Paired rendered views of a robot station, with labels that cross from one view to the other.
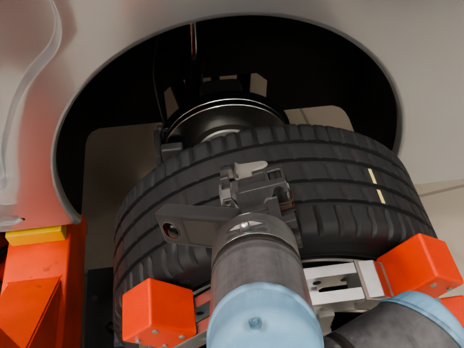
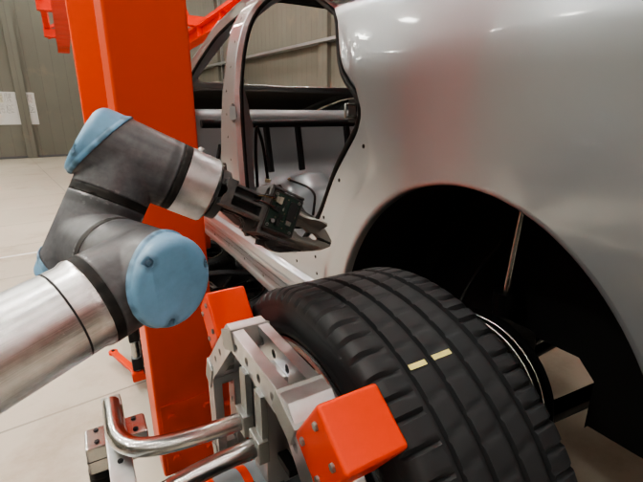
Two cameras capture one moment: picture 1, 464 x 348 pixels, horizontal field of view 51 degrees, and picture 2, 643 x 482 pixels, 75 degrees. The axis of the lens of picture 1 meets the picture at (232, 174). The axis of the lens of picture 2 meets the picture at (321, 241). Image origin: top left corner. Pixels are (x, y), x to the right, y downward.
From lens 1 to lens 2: 0.73 m
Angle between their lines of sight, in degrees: 63
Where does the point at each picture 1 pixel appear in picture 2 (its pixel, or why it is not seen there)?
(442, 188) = not seen: outside the picture
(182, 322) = (220, 321)
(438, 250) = (371, 418)
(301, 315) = (104, 115)
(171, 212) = not seen: hidden behind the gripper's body
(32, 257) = not seen: hidden behind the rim
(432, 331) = (143, 234)
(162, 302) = (229, 299)
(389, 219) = (389, 376)
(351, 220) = (348, 331)
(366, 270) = (314, 385)
